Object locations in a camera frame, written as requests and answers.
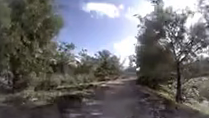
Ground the row of green bushes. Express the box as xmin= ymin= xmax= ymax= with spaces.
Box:
xmin=48 ymin=41 xmax=126 ymax=89

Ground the dark dirt path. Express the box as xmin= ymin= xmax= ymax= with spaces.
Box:
xmin=0 ymin=71 xmax=209 ymax=118

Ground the dense dark green tree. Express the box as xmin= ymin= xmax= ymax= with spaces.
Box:
xmin=133 ymin=9 xmax=177 ymax=89

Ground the dry grass verge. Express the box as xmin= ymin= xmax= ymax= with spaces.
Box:
xmin=0 ymin=72 xmax=121 ymax=112

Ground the thin-trunked tree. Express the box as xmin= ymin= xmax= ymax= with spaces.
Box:
xmin=154 ymin=6 xmax=209 ymax=105

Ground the large green tree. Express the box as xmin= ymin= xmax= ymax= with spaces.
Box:
xmin=0 ymin=0 xmax=67 ymax=95

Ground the grass verge with scrub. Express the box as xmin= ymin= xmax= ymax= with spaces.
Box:
xmin=137 ymin=71 xmax=209 ymax=117

